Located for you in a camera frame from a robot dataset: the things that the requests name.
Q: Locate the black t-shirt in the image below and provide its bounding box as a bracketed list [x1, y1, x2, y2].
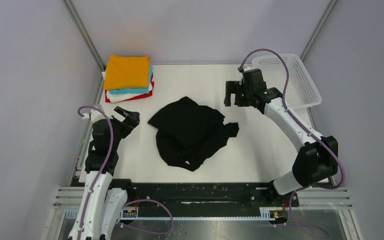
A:
[148, 96, 240, 172]

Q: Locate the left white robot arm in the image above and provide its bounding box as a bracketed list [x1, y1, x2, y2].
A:
[68, 105, 140, 240]

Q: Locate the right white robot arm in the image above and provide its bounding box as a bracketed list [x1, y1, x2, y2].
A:
[224, 67, 339, 204]

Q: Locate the white folded t-shirt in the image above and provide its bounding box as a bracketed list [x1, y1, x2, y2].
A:
[101, 71, 155, 104]

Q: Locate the red folded t-shirt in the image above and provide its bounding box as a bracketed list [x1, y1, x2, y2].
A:
[104, 73, 155, 104]

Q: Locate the teal folded t-shirt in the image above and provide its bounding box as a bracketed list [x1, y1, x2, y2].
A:
[109, 65, 153, 95]

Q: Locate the orange folded t-shirt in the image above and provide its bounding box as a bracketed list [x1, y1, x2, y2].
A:
[103, 54, 151, 91]

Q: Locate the white plastic basket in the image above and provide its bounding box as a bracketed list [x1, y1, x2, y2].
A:
[251, 53, 322, 110]

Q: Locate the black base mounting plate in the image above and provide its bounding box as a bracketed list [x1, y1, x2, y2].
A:
[109, 179, 300, 217]

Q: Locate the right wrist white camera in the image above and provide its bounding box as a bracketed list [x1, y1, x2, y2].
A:
[237, 66, 254, 73]

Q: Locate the wrist white camera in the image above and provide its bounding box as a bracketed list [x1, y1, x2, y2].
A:
[237, 66, 254, 73]
[82, 109, 106, 123]

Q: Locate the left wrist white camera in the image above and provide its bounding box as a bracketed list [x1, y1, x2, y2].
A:
[82, 109, 106, 123]

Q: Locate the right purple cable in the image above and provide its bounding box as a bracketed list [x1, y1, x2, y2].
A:
[238, 48, 347, 240]

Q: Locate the right aluminium frame post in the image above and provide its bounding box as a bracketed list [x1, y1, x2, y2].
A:
[299, 0, 338, 62]

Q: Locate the aluminium frame post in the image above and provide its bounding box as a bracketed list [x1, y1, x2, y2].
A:
[62, 0, 106, 72]
[299, 0, 338, 62]

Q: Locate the left aluminium frame post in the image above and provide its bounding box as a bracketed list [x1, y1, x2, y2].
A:
[62, 0, 106, 72]

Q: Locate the white slotted cable duct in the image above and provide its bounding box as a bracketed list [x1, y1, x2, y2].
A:
[65, 207, 279, 222]

